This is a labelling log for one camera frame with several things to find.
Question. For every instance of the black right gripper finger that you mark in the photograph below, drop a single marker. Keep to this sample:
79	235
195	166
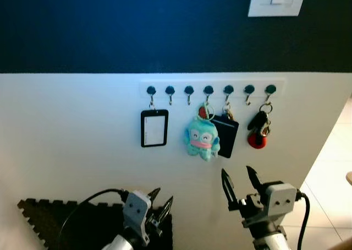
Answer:
254	184
228	195

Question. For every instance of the black car key, red fob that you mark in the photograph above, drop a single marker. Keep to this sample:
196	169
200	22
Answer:
257	141

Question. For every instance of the navy card wallet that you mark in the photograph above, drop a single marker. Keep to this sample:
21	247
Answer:
228	137

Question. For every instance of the black badge holder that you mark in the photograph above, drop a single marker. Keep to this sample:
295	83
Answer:
154	129

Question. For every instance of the black foam puzzle mat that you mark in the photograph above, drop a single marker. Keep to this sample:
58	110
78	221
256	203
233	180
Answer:
49	219

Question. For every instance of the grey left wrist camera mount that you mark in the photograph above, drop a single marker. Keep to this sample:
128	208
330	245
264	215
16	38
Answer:
135	208

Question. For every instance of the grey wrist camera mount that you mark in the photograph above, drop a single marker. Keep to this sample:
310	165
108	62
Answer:
135	208
281	200

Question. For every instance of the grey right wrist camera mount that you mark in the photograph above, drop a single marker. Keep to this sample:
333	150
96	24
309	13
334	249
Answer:
281	200

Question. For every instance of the teal knob wall hook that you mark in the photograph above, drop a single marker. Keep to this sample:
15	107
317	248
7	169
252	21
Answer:
170	89
208	89
249	89
150	89
188	89
270	88
228	89

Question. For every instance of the white hook rail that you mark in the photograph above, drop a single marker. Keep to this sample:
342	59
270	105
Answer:
160	82

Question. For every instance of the white light switch plate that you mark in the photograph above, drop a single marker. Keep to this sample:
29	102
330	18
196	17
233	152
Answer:
276	1

